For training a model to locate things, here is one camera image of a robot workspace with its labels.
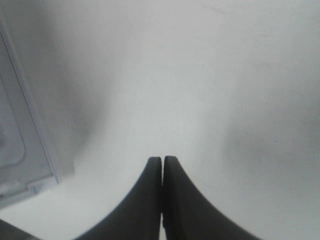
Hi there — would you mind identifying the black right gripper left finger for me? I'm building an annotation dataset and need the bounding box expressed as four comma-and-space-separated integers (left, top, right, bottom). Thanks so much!
77, 157, 162, 240

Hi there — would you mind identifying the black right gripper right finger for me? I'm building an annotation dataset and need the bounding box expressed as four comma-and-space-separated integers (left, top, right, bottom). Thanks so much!
162, 156, 250, 240

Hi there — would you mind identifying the white microwave door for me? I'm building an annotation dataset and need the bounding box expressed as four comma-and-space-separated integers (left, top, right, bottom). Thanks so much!
0, 14, 61, 209

